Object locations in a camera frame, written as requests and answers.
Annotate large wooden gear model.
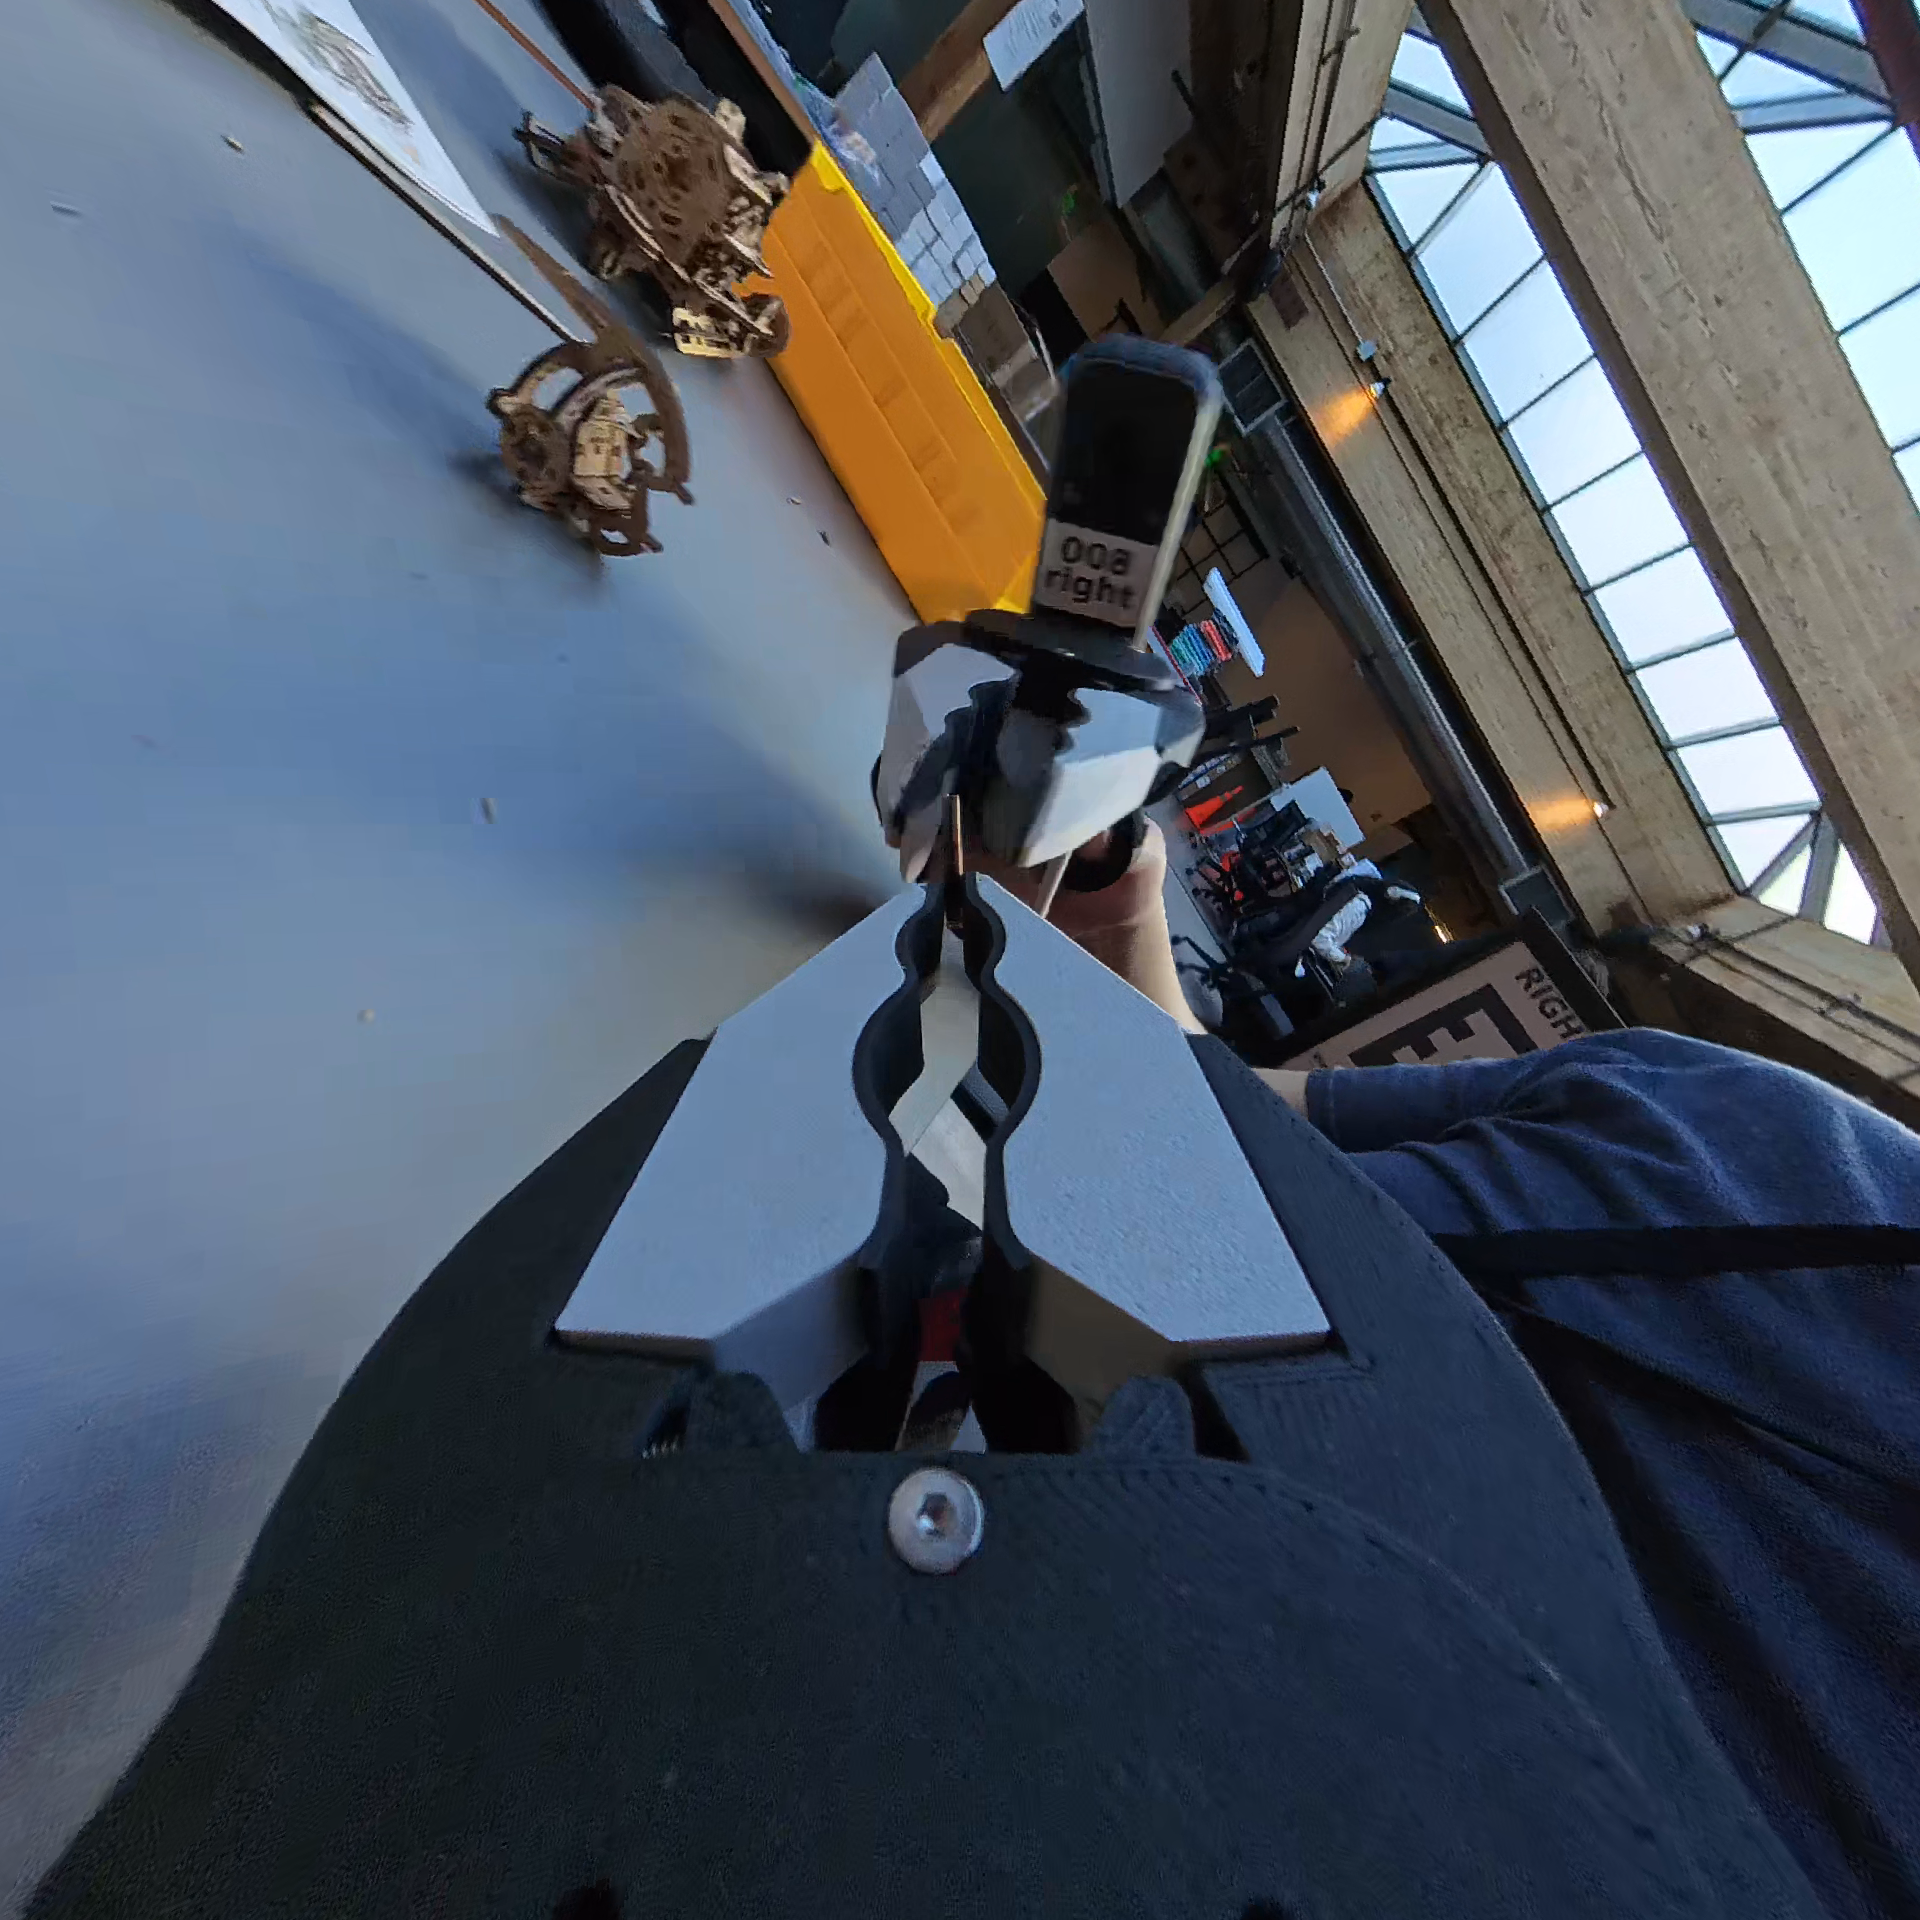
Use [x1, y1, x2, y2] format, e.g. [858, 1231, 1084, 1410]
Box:
[516, 83, 794, 363]

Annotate cardboard boxes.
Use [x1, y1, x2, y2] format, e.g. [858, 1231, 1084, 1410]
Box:
[936, 277, 1062, 441]

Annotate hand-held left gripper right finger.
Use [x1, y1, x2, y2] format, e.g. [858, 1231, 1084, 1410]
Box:
[960, 876, 1334, 1455]

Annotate curved dark wooden piece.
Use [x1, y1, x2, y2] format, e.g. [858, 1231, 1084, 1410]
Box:
[491, 216, 620, 345]

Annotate skylight window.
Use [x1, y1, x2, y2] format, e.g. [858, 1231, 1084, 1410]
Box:
[1363, 0, 1920, 950]

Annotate wooden wheel model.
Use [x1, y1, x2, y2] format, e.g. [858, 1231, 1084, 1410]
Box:
[483, 336, 696, 561]

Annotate yellow plastic bin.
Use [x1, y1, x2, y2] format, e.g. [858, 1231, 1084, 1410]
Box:
[754, 143, 1052, 624]

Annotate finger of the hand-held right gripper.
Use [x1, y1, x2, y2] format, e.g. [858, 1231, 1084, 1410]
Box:
[972, 686, 1211, 873]
[873, 624, 1029, 890]

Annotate thin wooden stick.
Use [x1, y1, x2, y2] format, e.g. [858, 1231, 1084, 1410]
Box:
[472, 0, 597, 111]

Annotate person's dark blue shirt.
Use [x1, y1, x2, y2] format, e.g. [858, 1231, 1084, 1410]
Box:
[1301, 1026, 1920, 1920]

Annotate stack of grey boxes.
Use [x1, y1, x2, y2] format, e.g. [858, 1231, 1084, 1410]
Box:
[827, 53, 1002, 312]

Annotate person's right hand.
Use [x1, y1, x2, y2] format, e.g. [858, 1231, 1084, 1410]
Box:
[996, 828, 1211, 1040]

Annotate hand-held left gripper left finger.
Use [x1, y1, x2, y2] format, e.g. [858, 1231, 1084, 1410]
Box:
[554, 883, 983, 1450]

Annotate framed marker sign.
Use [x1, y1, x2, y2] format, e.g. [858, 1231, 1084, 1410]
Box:
[1281, 907, 1631, 1076]

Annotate white instruction sheet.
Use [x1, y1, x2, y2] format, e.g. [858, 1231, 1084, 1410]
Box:
[209, 0, 501, 241]

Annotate black office chair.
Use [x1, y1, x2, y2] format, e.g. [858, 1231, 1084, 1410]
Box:
[1184, 840, 1427, 1040]

